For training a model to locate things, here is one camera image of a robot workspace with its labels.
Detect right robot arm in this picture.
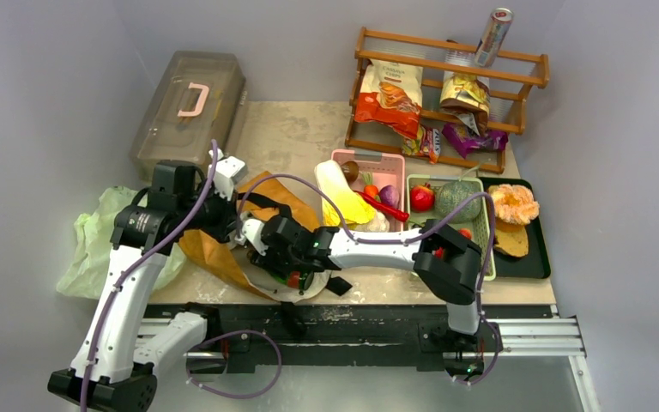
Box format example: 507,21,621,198
237,215,484,349

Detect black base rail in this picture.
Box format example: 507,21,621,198
138,302,504,377

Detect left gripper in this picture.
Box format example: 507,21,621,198
178,181,244,240

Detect brown paper tote bag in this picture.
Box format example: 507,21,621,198
177,170,354,334

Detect bread slice near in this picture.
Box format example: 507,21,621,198
494,220,529,258

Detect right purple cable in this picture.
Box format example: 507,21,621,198
237,173,501,388

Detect brown snack bag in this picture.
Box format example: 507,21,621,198
439,72,490,136

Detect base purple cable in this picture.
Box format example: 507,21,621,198
184,330,283,399

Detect toy carrot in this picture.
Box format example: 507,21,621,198
361,172,380,201

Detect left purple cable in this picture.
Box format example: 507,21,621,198
79,139,220,412

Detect toy cauliflower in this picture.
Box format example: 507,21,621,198
354,211,390,233

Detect pink plastic basket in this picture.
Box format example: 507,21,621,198
321,149,405,232

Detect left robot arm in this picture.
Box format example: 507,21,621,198
47,156,246,411

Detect green drink can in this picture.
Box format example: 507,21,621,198
270,270,314,294

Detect black tray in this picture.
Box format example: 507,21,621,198
481,177,551,280

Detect toy napa cabbage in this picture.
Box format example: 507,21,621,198
314,160,376,227

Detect toy melon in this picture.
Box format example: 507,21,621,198
434,167,481,223

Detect colourful snack packet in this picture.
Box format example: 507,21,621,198
401,124,441,164

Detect cassava chips bag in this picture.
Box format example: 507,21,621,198
354,59,423,139

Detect toy red chili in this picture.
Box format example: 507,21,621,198
355,191,409,222

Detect purple snack bag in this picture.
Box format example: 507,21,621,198
442,123,509,159

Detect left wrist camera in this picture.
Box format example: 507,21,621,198
209,148,248,201

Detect translucent storage box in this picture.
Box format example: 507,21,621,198
130,51,245,183

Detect green plastic grocery bag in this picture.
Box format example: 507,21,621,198
56,185,189,300

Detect toy brown onion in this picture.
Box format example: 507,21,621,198
340,161,360,185

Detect wooden rack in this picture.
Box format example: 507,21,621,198
344,27,551,174

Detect green plastic basket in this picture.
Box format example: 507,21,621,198
408,174,497,282

